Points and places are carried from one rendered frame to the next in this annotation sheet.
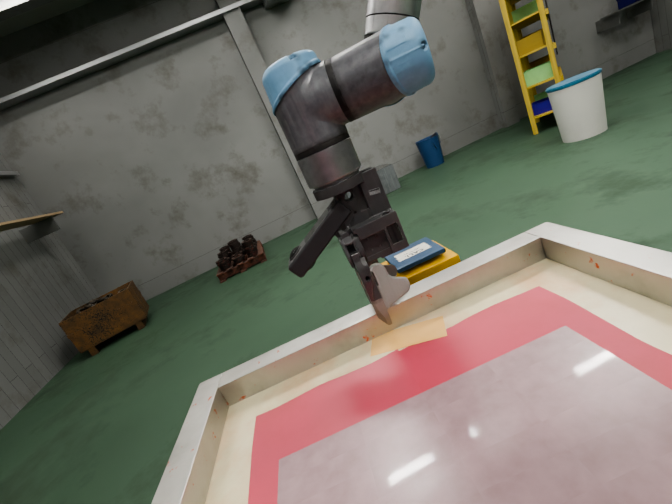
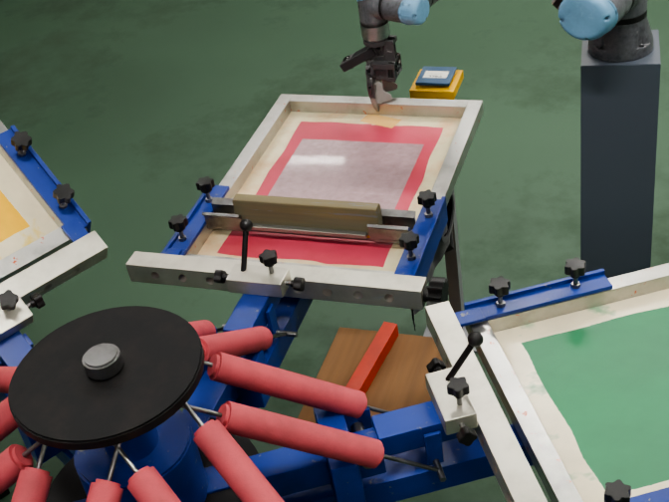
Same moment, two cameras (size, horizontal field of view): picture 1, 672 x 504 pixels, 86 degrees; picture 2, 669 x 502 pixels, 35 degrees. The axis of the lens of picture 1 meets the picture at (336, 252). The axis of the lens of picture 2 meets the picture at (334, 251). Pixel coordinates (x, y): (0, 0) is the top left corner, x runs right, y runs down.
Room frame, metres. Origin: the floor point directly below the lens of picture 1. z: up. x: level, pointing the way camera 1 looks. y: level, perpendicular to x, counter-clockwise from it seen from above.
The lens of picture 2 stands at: (-1.95, -0.90, 2.40)
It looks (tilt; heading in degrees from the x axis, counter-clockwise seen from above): 36 degrees down; 24
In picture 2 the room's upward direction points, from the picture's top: 10 degrees counter-clockwise
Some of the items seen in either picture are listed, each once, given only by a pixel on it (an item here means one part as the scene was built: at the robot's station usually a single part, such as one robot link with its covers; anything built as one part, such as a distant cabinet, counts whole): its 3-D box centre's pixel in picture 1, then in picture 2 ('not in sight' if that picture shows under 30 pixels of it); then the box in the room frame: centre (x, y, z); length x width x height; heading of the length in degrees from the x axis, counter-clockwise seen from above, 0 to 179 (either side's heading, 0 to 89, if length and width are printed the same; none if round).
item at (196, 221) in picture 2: not in sight; (198, 228); (-0.14, 0.25, 0.98); 0.30 x 0.05 x 0.07; 0
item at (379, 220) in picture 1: (359, 219); (381, 57); (0.48, -0.05, 1.12); 0.09 x 0.08 x 0.12; 90
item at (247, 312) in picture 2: not in sight; (253, 313); (-0.46, -0.03, 1.02); 0.17 x 0.06 x 0.05; 0
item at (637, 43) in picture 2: not in sight; (620, 28); (0.41, -0.67, 1.25); 0.15 x 0.15 x 0.10
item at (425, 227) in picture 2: not in sight; (421, 245); (-0.13, -0.30, 0.98); 0.30 x 0.05 x 0.07; 0
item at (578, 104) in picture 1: (578, 107); not in sight; (4.33, -3.45, 0.35); 0.58 x 0.57 x 0.70; 94
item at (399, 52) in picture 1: (382, 71); (407, 5); (0.47, -0.14, 1.28); 0.11 x 0.11 x 0.08; 72
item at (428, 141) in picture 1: (431, 150); not in sight; (6.81, -2.46, 0.29); 0.49 x 0.45 x 0.57; 96
